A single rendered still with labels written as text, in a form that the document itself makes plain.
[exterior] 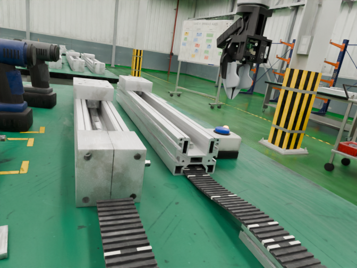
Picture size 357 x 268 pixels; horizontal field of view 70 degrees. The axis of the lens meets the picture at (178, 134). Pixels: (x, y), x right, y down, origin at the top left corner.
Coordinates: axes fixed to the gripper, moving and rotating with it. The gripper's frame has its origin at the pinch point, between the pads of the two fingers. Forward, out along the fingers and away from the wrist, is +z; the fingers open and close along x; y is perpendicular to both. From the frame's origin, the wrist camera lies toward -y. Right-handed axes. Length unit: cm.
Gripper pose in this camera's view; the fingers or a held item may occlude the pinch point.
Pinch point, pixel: (230, 93)
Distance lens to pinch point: 68.7
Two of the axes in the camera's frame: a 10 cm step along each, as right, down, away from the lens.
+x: 9.2, 0.2, 3.9
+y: 3.6, 3.2, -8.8
